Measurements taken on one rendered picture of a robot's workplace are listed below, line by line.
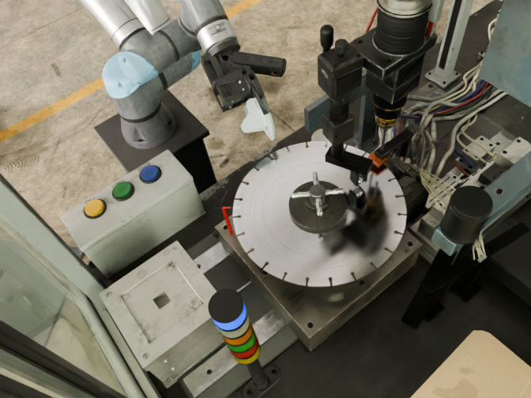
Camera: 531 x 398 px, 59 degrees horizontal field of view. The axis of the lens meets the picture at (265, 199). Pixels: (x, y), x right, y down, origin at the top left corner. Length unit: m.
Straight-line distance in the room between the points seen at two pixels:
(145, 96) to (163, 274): 0.51
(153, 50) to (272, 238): 0.47
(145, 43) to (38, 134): 1.76
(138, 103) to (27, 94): 1.81
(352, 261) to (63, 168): 1.89
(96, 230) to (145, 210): 0.11
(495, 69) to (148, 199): 0.70
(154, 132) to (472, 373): 0.95
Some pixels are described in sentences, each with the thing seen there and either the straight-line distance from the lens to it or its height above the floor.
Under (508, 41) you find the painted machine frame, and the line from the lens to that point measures 0.71.
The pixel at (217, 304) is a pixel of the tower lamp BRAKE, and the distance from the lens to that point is 0.61.
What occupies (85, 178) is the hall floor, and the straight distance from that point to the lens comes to 2.42.
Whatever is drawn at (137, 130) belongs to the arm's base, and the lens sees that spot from 1.33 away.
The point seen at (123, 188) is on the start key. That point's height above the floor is 0.91.
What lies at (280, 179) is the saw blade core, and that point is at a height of 0.95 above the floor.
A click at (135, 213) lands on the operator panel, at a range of 1.04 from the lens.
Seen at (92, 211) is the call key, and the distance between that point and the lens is 1.07.
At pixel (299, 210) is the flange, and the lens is 0.89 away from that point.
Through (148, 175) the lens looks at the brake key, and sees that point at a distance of 1.08.
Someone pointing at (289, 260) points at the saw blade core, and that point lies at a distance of 0.85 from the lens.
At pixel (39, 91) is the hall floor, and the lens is 3.01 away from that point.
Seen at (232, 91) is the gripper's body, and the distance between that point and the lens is 0.96.
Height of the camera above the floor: 1.71
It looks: 55 degrees down
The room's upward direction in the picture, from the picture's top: 11 degrees counter-clockwise
